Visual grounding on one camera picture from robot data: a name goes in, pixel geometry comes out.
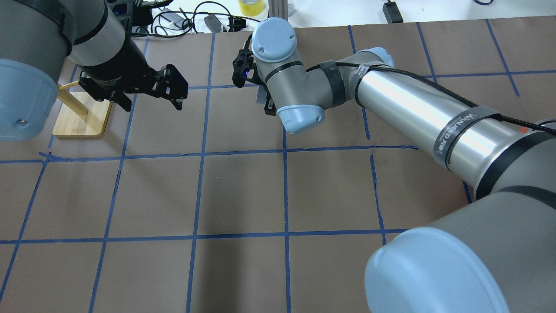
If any aluminium frame post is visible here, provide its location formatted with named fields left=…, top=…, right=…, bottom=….
left=268, top=0, right=288, bottom=20

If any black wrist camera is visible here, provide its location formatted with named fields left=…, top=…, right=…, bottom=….
left=231, top=48, right=254, bottom=88

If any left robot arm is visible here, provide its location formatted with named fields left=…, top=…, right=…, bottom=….
left=0, top=0, right=188, bottom=141

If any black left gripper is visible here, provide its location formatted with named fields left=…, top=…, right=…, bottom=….
left=78, top=46, right=189, bottom=112

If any light blue cup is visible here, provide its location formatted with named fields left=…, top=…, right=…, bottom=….
left=256, top=85, right=270, bottom=107

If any grey power brick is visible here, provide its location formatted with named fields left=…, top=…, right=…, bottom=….
left=203, top=14, right=228, bottom=33

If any yellow tape roll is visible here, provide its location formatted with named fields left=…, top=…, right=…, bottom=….
left=238, top=0, right=265, bottom=17

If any black power adapter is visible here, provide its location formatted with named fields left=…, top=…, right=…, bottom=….
left=382, top=0, right=404, bottom=23

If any wooden cup stand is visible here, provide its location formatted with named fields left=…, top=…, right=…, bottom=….
left=52, top=81, right=112, bottom=137

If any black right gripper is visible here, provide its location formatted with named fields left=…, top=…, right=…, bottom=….
left=254, top=65, right=277, bottom=116

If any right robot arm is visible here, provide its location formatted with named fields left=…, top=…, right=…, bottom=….
left=250, top=17, right=556, bottom=313

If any black cable bundle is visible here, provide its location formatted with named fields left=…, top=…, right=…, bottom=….
left=130, top=1, right=261, bottom=39

